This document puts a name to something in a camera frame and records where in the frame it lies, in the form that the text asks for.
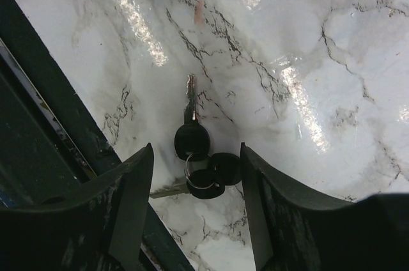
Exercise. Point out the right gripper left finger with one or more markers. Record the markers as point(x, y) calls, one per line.
point(99, 226)

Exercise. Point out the left black key bunch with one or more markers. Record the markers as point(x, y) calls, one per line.
point(206, 176)

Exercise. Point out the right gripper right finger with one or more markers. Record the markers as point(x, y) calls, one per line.
point(294, 227)

